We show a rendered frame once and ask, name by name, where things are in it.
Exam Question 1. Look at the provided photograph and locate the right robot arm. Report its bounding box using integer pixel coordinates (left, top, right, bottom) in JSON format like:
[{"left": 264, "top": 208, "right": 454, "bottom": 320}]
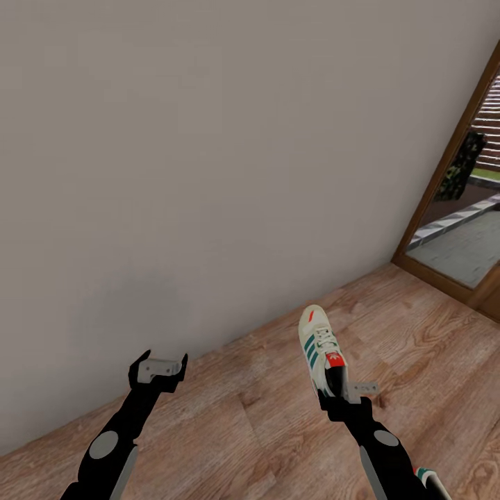
[{"left": 317, "top": 381, "right": 440, "bottom": 500}]

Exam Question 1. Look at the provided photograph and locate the gym shoe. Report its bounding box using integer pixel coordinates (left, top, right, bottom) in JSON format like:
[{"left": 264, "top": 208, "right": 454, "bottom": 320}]
[
  {"left": 299, "top": 303, "right": 348, "bottom": 398},
  {"left": 413, "top": 467, "right": 452, "bottom": 500}
]

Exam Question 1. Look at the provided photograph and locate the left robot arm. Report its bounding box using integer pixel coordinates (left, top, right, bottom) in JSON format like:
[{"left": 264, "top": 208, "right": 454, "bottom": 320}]
[{"left": 60, "top": 350, "right": 188, "bottom": 500}]

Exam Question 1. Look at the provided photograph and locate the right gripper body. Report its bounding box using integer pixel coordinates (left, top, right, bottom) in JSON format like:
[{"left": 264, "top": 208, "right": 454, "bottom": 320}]
[{"left": 327, "top": 397, "right": 372, "bottom": 432}]

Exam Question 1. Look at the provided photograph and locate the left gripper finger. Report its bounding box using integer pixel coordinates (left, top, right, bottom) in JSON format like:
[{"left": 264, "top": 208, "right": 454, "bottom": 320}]
[
  {"left": 130, "top": 350, "right": 151, "bottom": 372},
  {"left": 164, "top": 353, "right": 188, "bottom": 385}
]

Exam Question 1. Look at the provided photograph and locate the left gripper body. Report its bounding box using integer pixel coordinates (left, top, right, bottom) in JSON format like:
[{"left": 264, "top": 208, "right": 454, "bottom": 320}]
[{"left": 125, "top": 367, "right": 177, "bottom": 412}]

